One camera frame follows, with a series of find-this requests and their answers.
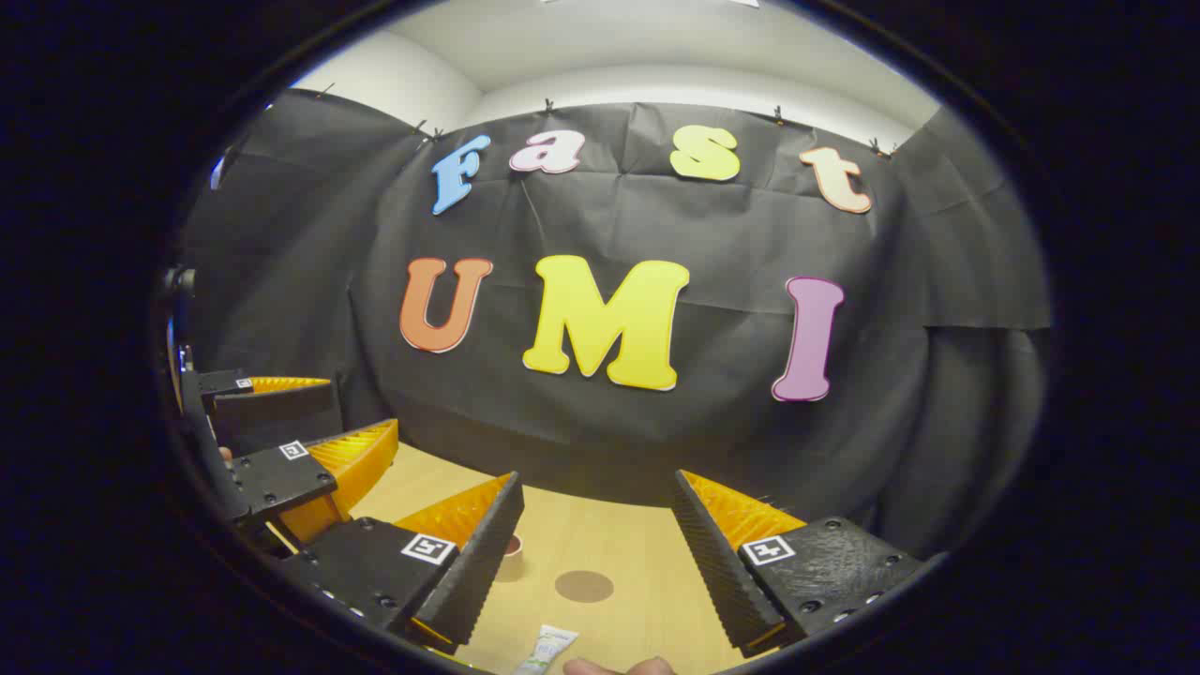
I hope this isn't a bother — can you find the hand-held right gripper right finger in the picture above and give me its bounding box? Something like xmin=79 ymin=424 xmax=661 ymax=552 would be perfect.
xmin=670 ymin=469 xmax=931 ymax=659

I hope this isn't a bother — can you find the white toothpaste tube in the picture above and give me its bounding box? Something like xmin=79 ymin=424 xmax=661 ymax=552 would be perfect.
xmin=513 ymin=624 xmax=579 ymax=675

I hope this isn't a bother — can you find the wooden desktop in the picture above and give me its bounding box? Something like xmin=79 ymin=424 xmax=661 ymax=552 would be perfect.
xmin=262 ymin=441 xmax=807 ymax=675

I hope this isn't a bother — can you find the round brown coaster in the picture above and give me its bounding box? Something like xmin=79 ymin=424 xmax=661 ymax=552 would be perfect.
xmin=554 ymin=570 xmax=616 ymax=604

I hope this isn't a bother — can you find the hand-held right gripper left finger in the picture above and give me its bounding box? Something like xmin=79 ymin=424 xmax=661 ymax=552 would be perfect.
xmin=281 ymin=472 xmax=526 ymax=655

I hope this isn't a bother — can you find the black backdrop cloth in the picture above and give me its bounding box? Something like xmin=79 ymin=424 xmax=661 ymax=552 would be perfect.
xmin=178 ymin=89 xmax=1053 ymax=556

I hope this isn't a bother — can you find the beige cup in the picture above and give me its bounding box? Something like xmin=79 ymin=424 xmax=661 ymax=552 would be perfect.
xmin=494 ymin=532 xmax=526 ymax=584

